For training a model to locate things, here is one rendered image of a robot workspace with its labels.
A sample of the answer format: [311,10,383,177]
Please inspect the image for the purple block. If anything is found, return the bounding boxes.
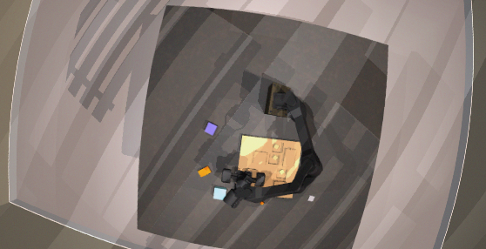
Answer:
[205,122,217,135]

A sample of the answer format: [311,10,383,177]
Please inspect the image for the light blue flat block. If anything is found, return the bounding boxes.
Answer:
[213,186,226,200]

